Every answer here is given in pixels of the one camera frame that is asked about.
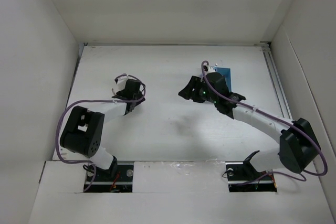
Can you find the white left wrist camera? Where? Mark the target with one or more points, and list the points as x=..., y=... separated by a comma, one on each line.
x=121, y=81

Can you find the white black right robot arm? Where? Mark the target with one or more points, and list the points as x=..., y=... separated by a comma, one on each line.
x=297, y=143

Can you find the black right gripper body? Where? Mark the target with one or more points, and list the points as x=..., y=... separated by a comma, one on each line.
x=205, y=94

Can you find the light blue storage bin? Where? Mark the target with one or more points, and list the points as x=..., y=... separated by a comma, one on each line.
x=226, y=73

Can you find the aluminium rail right edge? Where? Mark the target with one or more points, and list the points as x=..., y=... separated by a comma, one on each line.
x=275, y=79

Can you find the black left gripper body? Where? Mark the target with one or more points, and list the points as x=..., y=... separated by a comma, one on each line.
x=138, y=97

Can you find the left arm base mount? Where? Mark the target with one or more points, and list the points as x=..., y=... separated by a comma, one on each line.
x=121, y=180

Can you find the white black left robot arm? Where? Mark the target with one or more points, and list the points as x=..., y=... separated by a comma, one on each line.
x=83, y=130

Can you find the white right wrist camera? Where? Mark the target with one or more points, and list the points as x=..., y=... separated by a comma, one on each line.
x=209, y=69

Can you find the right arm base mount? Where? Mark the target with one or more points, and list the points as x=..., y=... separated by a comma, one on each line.
x=242, y=177

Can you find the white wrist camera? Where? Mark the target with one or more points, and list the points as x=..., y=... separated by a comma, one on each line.
x=121, y=81
x=209, y=69

